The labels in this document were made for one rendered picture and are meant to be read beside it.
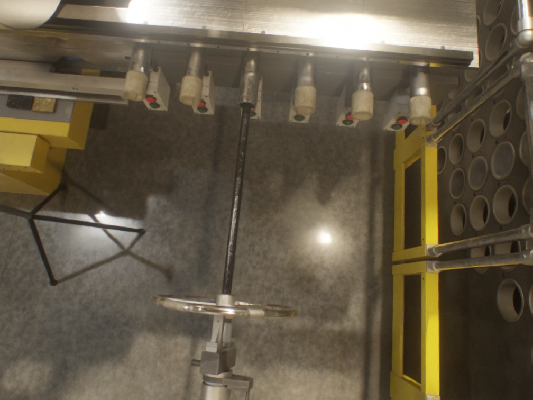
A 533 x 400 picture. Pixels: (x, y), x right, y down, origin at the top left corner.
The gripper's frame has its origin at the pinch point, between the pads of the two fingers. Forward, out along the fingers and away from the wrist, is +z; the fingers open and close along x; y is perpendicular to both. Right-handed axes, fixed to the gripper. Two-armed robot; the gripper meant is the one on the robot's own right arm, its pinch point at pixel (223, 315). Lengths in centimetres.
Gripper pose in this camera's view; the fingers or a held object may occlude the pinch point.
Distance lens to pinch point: 106.3
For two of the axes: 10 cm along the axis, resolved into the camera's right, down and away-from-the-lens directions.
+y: -9.6, -0.3, 2.8
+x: 2.7, 2.4, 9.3
